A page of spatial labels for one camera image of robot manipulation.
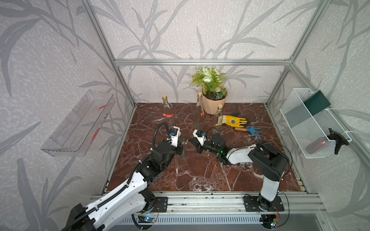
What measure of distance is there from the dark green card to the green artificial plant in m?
0.49

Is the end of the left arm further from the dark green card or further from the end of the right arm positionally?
the dark green card

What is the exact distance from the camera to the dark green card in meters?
0.70

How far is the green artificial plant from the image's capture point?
0.96 m
